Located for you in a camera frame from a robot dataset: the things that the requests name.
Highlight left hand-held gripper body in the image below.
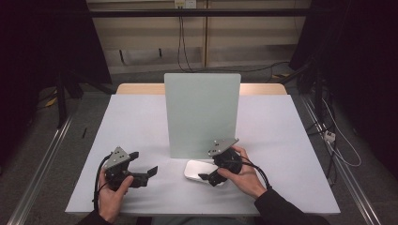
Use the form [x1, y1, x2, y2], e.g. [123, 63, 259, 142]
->
[102, 145, 149, 191]

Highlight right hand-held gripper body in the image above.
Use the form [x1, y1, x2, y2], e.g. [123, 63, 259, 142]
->
[207, 138, 243, 188]

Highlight white board eraser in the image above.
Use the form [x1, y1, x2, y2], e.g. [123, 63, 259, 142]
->
[183, 159, 226, 186]

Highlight pale green glass writing board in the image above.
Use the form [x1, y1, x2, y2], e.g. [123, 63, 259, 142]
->
[163, 72, 242, 159]

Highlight person's right hand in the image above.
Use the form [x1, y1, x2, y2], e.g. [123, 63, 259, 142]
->
[218, 145, 268, 200]

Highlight person's left hand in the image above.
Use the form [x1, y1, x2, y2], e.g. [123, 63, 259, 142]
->
[98, 170, 134, 223]

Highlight white table cover sheet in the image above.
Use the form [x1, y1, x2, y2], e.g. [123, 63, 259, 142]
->
[65, 94, 342, 217]

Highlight black metal stand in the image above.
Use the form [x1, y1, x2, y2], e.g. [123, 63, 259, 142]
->
[281, 58, 328, 121]
[55, 72, 117, 129]

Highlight black horizontal bar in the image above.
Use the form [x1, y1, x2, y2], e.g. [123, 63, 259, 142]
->
[88, 8, 311, 18]

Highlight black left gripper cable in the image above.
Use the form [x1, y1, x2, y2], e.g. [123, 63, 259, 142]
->
[92, 154, 113, 211]

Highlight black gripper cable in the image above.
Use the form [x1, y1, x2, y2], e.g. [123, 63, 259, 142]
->
[92, 154, 113, 211]
[240, 156, 272, 190]

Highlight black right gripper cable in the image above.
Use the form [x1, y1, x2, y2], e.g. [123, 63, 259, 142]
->
[240, 156, 272, 190]

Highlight aluminium floor rail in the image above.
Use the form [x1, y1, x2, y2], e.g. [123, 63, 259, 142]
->
[8, 115, 75, 225]
[300, 96, 382, 225]

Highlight black floor cable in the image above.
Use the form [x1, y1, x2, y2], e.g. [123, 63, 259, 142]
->
[193, 61, 291, 75]

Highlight black hanging wall cables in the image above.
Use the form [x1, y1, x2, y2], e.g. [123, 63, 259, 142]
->
[176, 15, 195, 73]

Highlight white floor cable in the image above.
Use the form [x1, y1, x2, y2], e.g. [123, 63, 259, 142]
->
[322, 97, 362, 168]

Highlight white wall socket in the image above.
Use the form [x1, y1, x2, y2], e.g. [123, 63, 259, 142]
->
[174, 0, 197, 9]

